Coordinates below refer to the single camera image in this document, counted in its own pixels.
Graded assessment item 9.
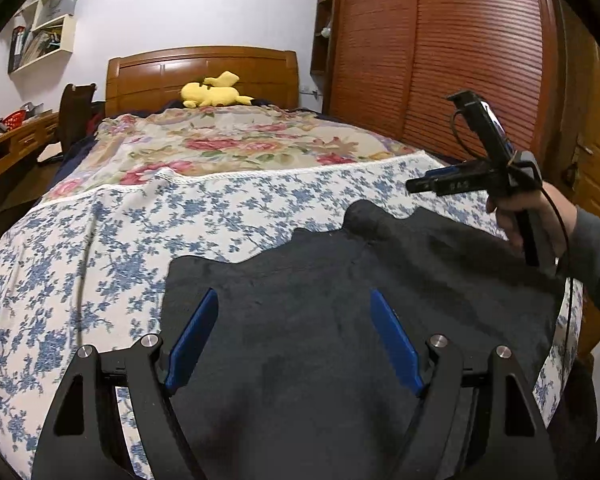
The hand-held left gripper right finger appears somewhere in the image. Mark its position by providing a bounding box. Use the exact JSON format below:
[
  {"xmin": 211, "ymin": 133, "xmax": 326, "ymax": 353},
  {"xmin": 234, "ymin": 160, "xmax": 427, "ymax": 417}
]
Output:
[{"xmin": 370, "ymin": 289, "xmax": 560, "ymax": 480}]

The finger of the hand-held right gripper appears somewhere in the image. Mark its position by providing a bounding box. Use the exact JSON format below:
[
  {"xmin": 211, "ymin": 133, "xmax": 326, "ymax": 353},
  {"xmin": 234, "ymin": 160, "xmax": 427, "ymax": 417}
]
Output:
[
  {"xmin": 426, "ymin": 164, "xmax": 473, "ymax": 181},
  {"xmin": 406, "ymin": 176, "xmax": 443, "ymax": 196}
]

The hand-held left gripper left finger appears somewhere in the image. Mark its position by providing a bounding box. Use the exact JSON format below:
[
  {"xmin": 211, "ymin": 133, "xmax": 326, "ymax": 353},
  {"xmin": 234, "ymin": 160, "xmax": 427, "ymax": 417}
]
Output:
[{"xmin": 31, "ymin": 287, "xmax": 219, "ymax": 480}]

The black jacket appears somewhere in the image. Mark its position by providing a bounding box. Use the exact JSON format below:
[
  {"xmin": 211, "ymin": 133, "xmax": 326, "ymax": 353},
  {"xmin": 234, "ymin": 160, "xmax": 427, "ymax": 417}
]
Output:
[{"xmin": 162, "ymin": 200, "xmax": 568, "ymax": 480}]

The person's right forearm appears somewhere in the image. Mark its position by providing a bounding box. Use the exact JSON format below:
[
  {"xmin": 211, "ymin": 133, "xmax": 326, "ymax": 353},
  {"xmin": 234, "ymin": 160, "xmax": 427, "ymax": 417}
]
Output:
[{"xmin": 555, "ymin": 206, "xmax": 600, "ymax": 336}]

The person's right hand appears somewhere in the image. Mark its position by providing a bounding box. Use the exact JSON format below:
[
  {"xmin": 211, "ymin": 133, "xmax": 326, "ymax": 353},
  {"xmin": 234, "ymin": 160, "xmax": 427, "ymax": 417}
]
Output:
[{"xmin": 485, "ymin": 185, "xmax": 578, "ymax": 259}]

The wooden louvred wardrobe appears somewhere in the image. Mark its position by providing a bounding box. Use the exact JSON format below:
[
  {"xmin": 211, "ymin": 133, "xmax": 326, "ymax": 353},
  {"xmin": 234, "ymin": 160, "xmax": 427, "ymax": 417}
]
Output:
[{"xmin": 310, "ymin": 0, "xmax": 568, "ymax": 186}]

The blue floral bed sheet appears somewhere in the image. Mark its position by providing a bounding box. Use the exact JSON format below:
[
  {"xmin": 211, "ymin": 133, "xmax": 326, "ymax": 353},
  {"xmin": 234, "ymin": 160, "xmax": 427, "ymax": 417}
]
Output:
[{"xmin": 0, "ymin": 152, "xmax": 586, "ymax": 480}]

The rose print blanket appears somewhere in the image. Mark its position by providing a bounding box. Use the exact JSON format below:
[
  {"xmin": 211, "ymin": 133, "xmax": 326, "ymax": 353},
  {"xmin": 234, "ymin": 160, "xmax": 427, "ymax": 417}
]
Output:
[{"xmin": 42, "ymin": 105, "xmax": 421, "ymax": 203}]

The yellow plush toy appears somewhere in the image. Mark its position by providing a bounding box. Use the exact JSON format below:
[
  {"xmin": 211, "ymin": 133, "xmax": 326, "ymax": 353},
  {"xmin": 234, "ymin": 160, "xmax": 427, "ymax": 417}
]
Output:
[{"xmin": 181, "ymin": 72, "xmax": 255, "ymax": 109}]

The wooden bed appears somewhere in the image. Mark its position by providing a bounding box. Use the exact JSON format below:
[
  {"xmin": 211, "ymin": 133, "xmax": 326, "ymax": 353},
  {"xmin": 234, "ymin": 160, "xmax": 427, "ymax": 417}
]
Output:
[{"xmin": 0, "ymin": 46, "xmax": 588, "ymax": 480}]

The dark wooden chair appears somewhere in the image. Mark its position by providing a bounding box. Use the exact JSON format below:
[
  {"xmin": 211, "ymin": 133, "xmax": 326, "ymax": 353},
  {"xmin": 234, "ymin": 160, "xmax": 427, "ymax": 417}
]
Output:
[{"xmin": 37, "ymin": 82, "xmax": 106, "ymax": 163}]

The wooden desk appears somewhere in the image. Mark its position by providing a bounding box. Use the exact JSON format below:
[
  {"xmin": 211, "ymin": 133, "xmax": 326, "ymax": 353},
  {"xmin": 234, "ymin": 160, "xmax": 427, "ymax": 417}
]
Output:
[{"xmin": 0, "ymin": 110, "xmax": 63, "ymax": 196}]

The row of books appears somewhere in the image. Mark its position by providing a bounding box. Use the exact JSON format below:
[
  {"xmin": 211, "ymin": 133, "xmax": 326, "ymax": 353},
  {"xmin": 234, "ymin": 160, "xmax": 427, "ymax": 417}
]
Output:
[{"xmin": 8, "ymin": 25, "xmax": 63, "ymax": 72}]

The white paper bag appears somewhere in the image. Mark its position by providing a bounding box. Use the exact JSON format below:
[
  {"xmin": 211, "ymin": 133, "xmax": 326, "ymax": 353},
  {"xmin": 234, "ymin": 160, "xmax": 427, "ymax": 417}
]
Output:
[{"xmin": 40, "ymin": 0, "xmax": 76, "ymax": 19}]

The metal door handle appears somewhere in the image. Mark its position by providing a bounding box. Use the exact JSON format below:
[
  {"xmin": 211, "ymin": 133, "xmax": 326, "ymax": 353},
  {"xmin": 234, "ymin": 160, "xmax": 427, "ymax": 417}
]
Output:
[{"xmin": 566, "ymin": 141, "xmax": 595, "ymax": 181}]

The white wall shelf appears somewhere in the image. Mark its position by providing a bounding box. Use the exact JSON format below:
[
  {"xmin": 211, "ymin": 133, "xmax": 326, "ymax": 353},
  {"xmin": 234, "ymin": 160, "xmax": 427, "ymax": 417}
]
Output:
[{"xmin": 7, "ymin": 0, "xmax": 88, "ymax": 73}]

